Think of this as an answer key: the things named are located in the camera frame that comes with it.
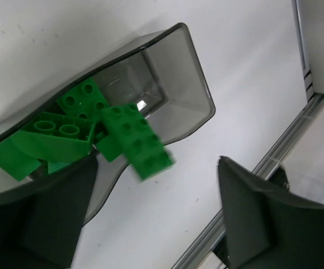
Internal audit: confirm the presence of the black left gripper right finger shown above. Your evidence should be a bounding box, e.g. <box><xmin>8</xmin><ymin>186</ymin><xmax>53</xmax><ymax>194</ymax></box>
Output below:
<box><xmin>218</xmin><ymin>156</ymin><xmax>324</xmax><ymax>268</ymax></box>

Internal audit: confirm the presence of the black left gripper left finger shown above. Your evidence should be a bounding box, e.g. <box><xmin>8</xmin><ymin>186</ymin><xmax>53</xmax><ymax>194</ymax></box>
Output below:
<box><xmin>0</xmin><ymin>155</ymin><xmax>98</xmax><ymax>268</ymax></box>

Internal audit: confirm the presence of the green curved lego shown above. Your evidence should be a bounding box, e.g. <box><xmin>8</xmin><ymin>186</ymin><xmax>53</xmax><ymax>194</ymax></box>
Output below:
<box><xmin>0</xmin><ymin>112</ymin><xmax>96</xmax><ymax>181</ymax></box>

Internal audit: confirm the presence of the green L-shaped lego plate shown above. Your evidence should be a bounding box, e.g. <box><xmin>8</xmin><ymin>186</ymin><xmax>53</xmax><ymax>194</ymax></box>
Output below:
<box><xmin>95</xmin><ymin>103</ymin><xmax>174</xmax><ymax>180</ymax></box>

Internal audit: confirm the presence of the dark grey translucent container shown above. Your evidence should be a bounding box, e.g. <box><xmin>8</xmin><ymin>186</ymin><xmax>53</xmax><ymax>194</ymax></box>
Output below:
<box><xmin>0</xmin><ymin>22</ymin><xmax>215</xmax><ymax>224</ymax></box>

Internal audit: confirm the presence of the green 2x2 lego brick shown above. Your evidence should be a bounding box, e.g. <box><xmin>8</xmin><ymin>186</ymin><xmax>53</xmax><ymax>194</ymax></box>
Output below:
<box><xmin>57</xmin><ymin>78</ymin><xmax>110</xmax><ymax>121</ymax></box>

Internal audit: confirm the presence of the aluminium front rail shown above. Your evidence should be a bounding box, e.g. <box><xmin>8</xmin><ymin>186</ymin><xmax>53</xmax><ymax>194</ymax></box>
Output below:
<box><xmin>175</xmin><ymin>94</ymin><xmax>324</xmax><ymax>268</ymax></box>

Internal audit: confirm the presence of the aluminium side rail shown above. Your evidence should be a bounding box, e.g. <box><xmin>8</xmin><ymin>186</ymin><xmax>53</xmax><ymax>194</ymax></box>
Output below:
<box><xmin>292</xmin><ymin>0</ymin><xmax>314</xmax><ymax>101</ymax></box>

